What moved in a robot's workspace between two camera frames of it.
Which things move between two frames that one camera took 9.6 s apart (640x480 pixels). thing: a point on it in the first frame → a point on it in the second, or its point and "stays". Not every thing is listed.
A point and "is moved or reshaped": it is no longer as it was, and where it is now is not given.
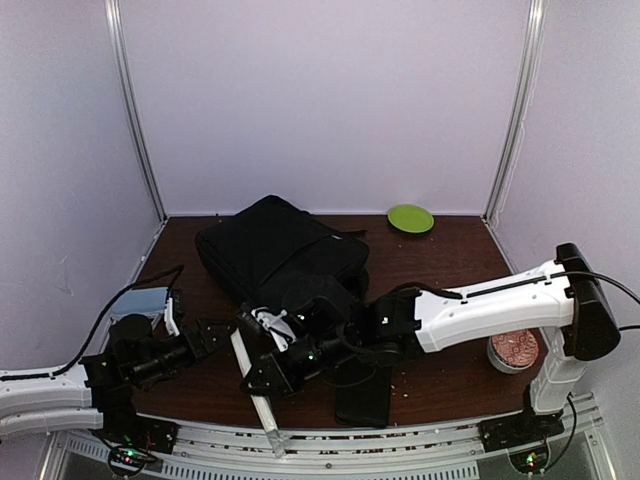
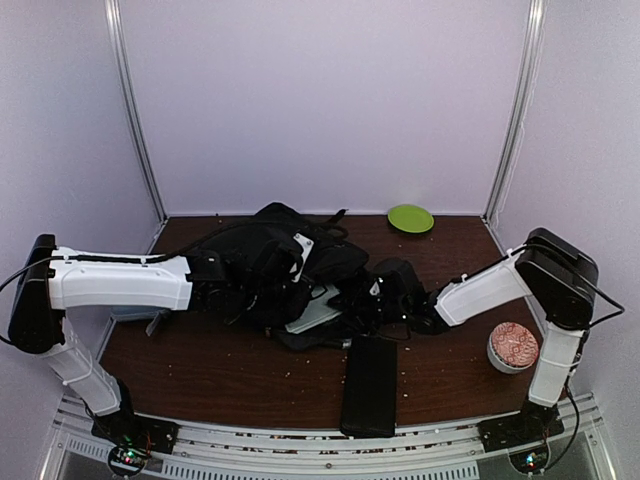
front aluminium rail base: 237,450 stays
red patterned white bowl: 514,352 stays
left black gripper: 209,346 → 290,307
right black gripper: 279,380 → 355,302
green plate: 410,218 stays
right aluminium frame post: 515,135 stays
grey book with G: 260,402 is moved or reshaped
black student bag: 256,252 is moved or reshaped
